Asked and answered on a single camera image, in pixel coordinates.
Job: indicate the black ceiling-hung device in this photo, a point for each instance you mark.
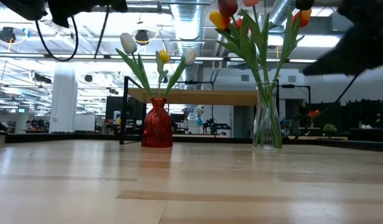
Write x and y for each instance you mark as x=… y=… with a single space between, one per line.
x=6 y=34

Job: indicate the red glass vase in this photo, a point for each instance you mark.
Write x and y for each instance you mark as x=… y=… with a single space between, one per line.
x=157 y=124

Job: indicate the orange yellow tulip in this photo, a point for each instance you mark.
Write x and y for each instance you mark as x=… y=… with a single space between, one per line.
x=304 y=17

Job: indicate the white pillar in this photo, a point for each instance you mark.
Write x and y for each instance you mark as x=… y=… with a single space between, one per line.
x=64 y=99

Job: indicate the clear glass vase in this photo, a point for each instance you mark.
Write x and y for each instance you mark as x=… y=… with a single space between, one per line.
x=267 y=124

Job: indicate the wooden shelf black legs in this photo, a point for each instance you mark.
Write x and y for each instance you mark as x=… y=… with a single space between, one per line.
x=204 y=97

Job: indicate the black partition panels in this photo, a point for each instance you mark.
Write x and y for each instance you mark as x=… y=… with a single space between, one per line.
x=365 y=115

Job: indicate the white container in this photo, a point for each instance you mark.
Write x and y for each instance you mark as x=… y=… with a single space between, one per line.
x=117 y=115

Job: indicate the background flowers blue vase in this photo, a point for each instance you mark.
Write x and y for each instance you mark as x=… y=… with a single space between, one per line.
x=199 y=116

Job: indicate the dark red tulip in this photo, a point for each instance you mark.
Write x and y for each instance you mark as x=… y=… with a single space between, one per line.
x=227 y=7

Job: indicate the small green plant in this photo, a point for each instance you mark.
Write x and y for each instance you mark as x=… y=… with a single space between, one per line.
x=330 y=128

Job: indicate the plain yellow tulip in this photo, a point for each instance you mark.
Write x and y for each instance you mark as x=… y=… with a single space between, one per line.
x=163 y=56

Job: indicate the long ceiling light bar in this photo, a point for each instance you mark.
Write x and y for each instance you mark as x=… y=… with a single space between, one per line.
x=23 y=56

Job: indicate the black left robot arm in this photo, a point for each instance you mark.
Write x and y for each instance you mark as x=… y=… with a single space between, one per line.
x=20 y=7

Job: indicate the white blue tulip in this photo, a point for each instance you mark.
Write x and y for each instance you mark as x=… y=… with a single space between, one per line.
x=128 y=43
x=190 y=56

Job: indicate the black overhead camera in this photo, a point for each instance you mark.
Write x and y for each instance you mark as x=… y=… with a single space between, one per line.
x=142 y=36

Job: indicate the background red flower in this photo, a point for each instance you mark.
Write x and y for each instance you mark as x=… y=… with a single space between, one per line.
x=312 y=114

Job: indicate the background black robot arm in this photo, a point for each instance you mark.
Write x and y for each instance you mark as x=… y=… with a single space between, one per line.
x=214 y=126

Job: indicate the silver spiral air duct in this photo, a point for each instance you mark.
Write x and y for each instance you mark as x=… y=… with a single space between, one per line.
x=187 y=25
x=277 y=14

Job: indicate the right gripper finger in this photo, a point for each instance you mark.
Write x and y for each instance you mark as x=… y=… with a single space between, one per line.
x=340 y=59

